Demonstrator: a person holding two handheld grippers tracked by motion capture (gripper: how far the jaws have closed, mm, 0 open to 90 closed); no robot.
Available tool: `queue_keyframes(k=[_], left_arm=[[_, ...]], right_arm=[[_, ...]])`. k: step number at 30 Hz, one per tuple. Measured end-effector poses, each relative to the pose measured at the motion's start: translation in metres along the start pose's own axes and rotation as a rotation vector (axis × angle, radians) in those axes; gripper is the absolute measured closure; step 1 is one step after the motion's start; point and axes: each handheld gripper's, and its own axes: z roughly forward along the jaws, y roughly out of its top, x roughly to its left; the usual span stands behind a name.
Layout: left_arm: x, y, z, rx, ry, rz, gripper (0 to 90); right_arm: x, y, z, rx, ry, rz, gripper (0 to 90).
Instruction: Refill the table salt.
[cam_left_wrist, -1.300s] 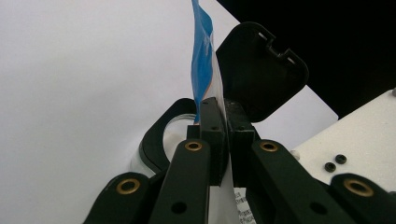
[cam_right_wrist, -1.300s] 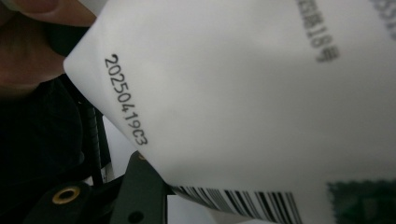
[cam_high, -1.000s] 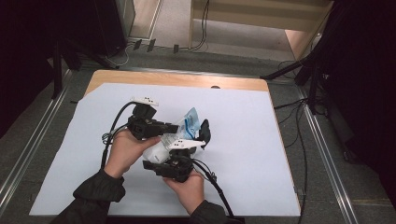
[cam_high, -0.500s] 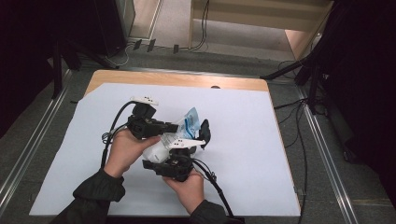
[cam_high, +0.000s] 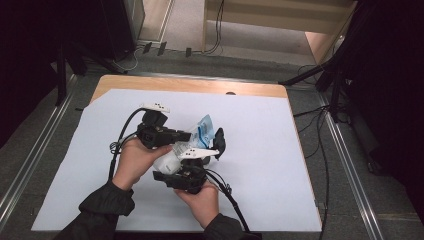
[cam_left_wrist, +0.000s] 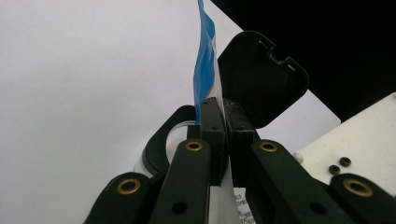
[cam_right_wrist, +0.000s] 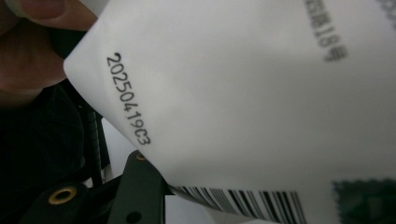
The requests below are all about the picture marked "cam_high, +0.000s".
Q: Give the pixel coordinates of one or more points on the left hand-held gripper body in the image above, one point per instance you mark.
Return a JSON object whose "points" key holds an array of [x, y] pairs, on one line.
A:
{"points": [[153, 136]]}

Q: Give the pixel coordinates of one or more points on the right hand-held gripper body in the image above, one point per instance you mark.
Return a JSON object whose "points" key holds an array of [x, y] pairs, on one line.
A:
{"points": [[193, 176]]}

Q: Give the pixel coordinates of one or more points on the white and blue refill pouch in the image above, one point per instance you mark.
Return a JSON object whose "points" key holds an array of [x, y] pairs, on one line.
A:
{"points": [[200, 133]]}

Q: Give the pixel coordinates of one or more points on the person's right hand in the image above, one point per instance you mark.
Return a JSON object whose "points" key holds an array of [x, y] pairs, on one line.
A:
{"points": [[203, 205]]}

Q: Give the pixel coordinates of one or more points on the person's left hand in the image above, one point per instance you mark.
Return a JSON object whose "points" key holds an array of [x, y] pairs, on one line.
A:
{"points": [[133, 163]]}

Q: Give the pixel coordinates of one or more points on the white paper sheet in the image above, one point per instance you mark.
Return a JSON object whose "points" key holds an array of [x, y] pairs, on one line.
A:
{"points": [[260, 166]]}

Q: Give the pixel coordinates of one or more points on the black metal stand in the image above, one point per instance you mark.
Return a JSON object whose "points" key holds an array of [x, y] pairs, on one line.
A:
{"points": [[61, 76], [335, 96]]}

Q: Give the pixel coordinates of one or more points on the grey metal cabinet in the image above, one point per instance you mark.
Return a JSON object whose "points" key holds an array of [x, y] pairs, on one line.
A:
{"points": [[135, 20]]}

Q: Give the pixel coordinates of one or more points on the dark curtain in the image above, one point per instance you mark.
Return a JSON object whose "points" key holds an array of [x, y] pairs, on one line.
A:
{"points": [[26, 50], [393, 83]]}

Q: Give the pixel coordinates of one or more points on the light wooden shelf unit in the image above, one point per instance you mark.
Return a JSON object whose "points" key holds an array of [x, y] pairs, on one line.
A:
{"points": [[283, 16]]}

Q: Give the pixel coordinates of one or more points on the aluminium floor rail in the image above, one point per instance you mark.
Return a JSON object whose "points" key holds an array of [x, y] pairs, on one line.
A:
{"points": [[30, 160], [350, 173]]}

